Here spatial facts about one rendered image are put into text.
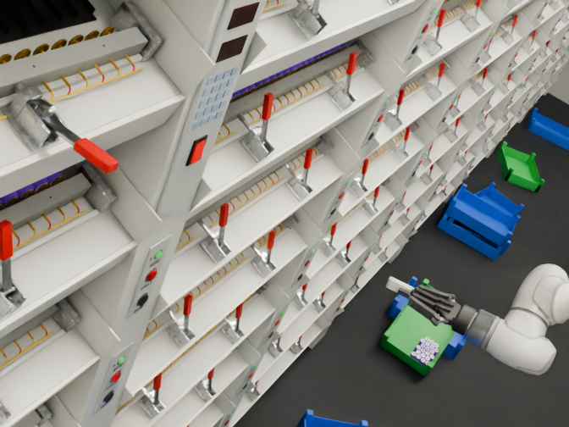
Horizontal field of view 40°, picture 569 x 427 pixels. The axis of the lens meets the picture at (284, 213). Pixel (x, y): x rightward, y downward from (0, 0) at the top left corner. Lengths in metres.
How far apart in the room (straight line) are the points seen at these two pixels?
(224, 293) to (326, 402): 1.21
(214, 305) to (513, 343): 0.87
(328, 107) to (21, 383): 0.64
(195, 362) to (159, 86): 0.89
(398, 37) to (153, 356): 0.68
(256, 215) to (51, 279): 0.56
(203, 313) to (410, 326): 1.65
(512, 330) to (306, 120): 0.99
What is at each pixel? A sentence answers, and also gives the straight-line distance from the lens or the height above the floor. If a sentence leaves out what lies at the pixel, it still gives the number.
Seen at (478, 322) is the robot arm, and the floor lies 0.69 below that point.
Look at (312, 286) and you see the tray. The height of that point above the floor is 0.49.
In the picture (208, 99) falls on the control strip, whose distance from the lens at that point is 0.80.
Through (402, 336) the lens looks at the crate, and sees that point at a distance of 2.91.
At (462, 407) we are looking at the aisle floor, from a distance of 2.87.
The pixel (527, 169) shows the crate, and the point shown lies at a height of 0.00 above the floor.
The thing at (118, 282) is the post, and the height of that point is 1.19.
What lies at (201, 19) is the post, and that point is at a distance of 0.74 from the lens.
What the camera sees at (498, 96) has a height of 0.68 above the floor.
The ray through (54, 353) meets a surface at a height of 1.08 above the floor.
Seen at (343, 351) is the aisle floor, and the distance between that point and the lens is 2.78.
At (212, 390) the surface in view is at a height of 0.51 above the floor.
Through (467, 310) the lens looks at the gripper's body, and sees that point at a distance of 2.04.
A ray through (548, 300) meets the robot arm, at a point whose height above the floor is 0.80.
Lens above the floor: 1.82
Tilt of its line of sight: 34 degrees down
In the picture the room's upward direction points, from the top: 25 degrees clockwise
